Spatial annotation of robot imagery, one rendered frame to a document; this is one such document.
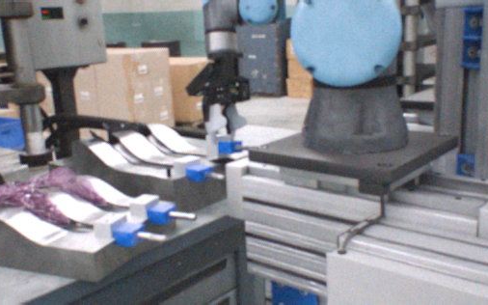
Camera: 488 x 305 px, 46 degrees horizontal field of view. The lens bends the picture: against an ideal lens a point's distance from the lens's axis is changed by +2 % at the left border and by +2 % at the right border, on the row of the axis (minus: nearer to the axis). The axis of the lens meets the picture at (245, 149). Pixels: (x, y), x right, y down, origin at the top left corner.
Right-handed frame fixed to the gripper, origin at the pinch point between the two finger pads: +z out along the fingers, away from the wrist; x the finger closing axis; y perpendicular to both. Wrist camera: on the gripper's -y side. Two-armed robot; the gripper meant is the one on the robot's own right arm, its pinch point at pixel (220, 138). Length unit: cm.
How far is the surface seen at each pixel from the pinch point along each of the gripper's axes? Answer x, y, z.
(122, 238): -38.5, 11.6, 15.8
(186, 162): -13.0, 1.6, 4.6
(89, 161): -17.9, -28.2, 3.7
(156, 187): -17.3, -3.9, 9.8
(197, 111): 321, -340, -23
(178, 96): 304, -349, -40
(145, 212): -29.4, 6.9, 12.9
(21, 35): -12, -67, -33
